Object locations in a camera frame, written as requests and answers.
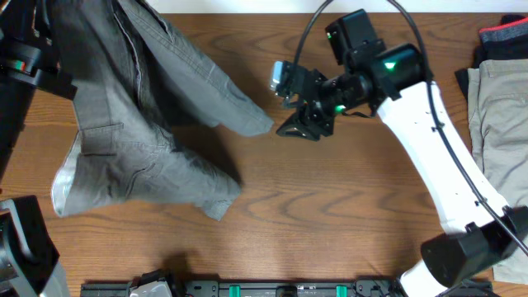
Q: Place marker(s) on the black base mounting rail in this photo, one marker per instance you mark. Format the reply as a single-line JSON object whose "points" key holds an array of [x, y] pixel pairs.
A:
{"points": [[164, 284]]}

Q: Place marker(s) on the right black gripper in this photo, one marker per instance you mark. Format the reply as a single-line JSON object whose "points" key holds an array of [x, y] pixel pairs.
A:
{"points": [[308, 119]]}

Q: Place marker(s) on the grey shorts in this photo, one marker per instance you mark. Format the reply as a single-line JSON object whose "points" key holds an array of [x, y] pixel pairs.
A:
{"points": [[137, 76]]}

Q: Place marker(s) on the beige folded shorts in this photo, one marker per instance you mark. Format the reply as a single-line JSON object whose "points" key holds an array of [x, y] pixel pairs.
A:
{"points": [[497, 113]]}

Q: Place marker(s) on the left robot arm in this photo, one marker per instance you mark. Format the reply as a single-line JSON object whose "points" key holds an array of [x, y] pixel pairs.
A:
{"points": [[29, 62]]}

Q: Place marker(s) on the dark garment red trim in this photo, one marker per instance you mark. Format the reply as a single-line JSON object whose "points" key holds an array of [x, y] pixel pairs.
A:
{"points": [[508, 41]]}

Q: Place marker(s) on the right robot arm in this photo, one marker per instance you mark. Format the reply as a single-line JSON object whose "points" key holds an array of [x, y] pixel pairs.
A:
{"points": [[479, 227]]}

